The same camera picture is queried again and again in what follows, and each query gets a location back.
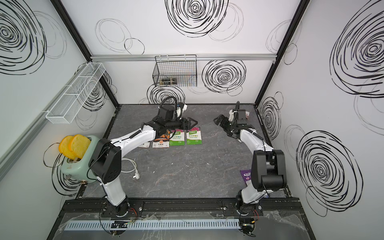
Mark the yellow toast slice front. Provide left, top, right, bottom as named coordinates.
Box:
left=69, top=135, right=91, bottom=159

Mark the black corner frame post left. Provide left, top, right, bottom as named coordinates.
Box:
left=50, top=0, right=120, bottom=109

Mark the black corner frame post right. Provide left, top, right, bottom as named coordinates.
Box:
left=255, top=0, right=310, bottom=109

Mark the purple seed packet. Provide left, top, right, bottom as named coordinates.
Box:
left=240, top=170, right=252, bottom=186

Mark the small item in basket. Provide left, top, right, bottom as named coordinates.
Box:
left=159, top=78, right=178, bottom=86

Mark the yellow toast slice back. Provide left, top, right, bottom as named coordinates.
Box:
left=59, top=136, right=77, bottom=160

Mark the white power cable with plug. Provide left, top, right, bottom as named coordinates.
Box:
left=119, top=158, right=141, bottom=181

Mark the yellow toast slice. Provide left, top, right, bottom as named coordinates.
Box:
left=69, top=135, right=91, bottom=159
left=59, top=136, right=77, bottom=160

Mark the white wire wall shelf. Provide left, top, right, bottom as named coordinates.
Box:
left=46, top=63, right=106, bottom=124

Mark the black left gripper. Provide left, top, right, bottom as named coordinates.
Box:
left=165, top=117, right=198, bottom=131

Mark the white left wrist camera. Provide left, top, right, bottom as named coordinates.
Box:
left=176, top=103, right=188, bottom=119

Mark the aluminium wall rail back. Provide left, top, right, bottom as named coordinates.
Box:
left=91, top=54, right=277, bottom=62

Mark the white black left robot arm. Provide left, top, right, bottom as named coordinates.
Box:
left=88, top=96, right=198, bottom=218

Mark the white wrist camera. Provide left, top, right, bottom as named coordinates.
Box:
left=229, top=109, right=237, bottom=122
left=176, top=103, right=188, bottom=119

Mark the impatiens seed packet green white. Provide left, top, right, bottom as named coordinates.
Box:
left=169, top=130, right=185, bottom=147

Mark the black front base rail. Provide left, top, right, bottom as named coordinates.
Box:
left=59, top=198, right=304, bottom=218

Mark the black wire wall basket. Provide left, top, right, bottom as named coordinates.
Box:
left=152, top=60, right=198, bottom=87

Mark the black corner frame post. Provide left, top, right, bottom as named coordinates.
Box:
left=255, top=0, right=310, bottom=109
left=50, top=0, right=120, bottom=109

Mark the marigold seed packet orange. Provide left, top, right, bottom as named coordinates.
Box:
left=153, top=132, right=171, bottom=148

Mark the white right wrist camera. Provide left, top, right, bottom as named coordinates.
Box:
left=229, top=109, right=237, bottom=122

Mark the mint green toaster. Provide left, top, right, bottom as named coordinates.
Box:
left=60, top=135, right=100, bottom=183

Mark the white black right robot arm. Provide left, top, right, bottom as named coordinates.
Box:
left=214, top=102, right=288, bottom=216

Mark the white slotted cable duct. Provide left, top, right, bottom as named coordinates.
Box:
left=64, top=219, right=241, bottom=232

